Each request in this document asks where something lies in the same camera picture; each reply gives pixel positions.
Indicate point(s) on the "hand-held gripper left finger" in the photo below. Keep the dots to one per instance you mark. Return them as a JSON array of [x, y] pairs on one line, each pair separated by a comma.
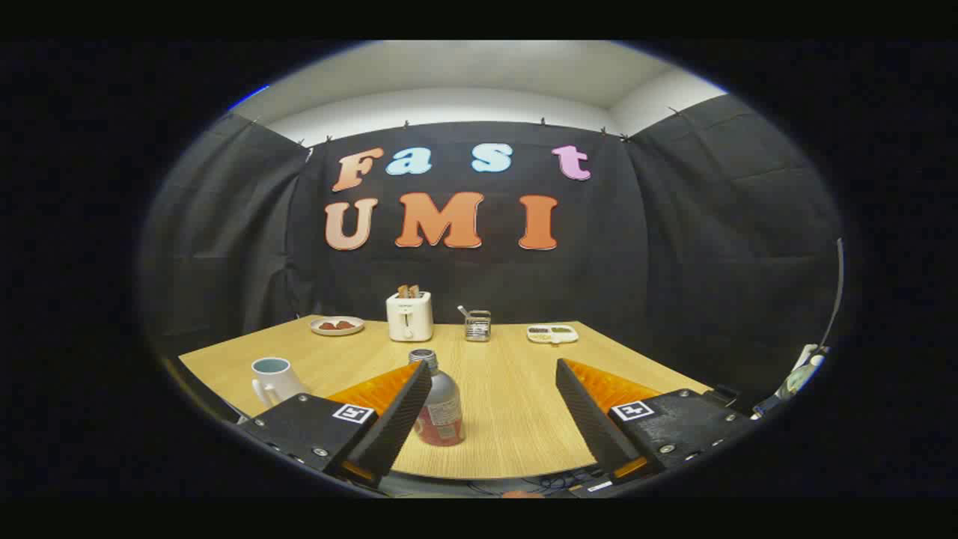
[[393, 427]]

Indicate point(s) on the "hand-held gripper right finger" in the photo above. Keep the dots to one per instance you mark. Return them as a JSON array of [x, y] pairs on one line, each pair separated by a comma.
[[591, 423]]

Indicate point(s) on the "silver juice bottle red label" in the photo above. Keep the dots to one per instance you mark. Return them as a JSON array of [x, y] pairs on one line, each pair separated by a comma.
[[445, 404]]

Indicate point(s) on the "white cup blue inside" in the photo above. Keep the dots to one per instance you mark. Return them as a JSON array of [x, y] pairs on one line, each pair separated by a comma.
[[278, 383]]

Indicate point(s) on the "wooden table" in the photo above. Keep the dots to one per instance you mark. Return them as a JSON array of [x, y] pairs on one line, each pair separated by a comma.
[[509, 404]]

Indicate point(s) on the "white divided dish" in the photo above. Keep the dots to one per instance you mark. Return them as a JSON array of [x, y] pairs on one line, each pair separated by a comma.
[[552, 335]]

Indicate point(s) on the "white toaster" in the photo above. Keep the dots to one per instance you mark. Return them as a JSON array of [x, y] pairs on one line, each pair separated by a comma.
[[409, 318]]

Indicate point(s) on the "white round plate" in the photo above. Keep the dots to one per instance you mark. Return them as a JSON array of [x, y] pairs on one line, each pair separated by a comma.
[[337, 331]]

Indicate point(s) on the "black backdrop cloth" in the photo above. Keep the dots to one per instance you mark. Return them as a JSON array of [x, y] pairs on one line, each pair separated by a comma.
[[636, 262]]

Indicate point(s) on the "white and green object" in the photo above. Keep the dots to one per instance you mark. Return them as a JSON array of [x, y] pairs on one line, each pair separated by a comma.
[[799, 374]]

